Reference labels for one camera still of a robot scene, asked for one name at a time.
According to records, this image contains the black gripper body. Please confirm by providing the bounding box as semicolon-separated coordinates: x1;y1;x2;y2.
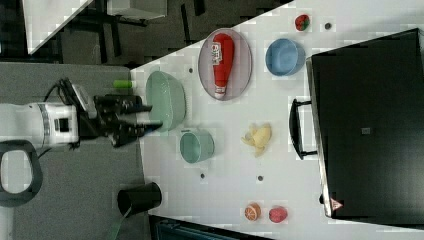
78;94;143;148

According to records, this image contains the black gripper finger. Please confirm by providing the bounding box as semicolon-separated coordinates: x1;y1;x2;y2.
124;105;152;114
122;122;163;137

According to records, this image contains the yellow peeled banana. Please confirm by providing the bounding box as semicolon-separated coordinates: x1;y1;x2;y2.
241;123;272;158

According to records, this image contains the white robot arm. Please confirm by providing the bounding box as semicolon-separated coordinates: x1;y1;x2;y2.
1;95;162;208

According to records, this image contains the green mug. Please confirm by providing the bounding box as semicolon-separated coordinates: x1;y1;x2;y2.
179;129;215;164

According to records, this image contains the green colander basket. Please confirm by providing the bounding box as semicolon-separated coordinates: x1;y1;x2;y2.
145;71;186;132

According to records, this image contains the green cylinder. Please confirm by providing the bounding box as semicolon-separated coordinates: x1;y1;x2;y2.
113;80;136;89

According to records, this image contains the red ketchup bottle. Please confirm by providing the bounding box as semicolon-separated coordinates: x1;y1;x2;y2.
211;33;235;99

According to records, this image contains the grey round plate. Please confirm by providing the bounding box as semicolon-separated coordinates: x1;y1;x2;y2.
198;28;252;101

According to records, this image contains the white side table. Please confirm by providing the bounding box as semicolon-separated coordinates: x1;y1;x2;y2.
21;0;94;55

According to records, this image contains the orange slice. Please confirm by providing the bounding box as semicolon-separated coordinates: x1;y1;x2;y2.
244;203;261;221

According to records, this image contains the blue bowl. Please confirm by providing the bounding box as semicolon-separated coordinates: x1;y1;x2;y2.
265;38;306;76

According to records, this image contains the red apple toy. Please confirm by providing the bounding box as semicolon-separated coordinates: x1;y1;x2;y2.
268;206;288;223

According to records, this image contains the red strawberry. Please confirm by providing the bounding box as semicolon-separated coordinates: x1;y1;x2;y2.
295;14;310;31

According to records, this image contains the black toaster oven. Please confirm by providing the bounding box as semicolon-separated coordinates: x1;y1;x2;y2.
306;28;424;229

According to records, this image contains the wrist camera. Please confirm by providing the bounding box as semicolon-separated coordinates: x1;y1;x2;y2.
72;84;97;119

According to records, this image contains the black cable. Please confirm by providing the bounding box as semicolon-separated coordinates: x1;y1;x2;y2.
37;77;78;160

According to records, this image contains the black cylinder post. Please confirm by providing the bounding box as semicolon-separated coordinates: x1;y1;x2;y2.
117;182;162;216

